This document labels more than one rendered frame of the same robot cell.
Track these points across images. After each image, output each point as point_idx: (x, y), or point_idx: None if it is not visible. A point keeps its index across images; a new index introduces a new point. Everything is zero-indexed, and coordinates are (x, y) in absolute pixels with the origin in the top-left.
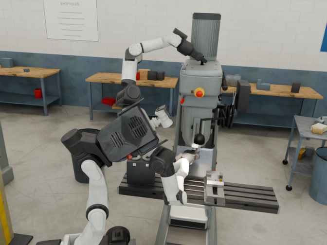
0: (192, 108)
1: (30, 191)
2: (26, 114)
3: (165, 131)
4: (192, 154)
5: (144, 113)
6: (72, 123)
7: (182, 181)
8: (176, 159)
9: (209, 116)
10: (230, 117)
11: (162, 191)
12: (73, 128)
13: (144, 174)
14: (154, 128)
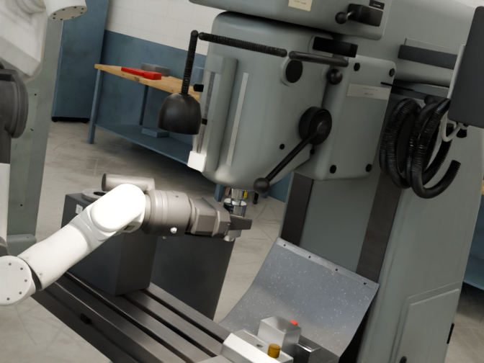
0: (224, 21)
1: (32, 301)
2: (181, 186)
3: (470, 330)
4: (199, 207)
5: None
6: (252, 231)
7: (68, 243)
8: (110, 179)
9: (270, 61)
10: (452, 164)
11: (102, 317)
12: (244, 238)
13: (96, 254)
14: (10, 4)
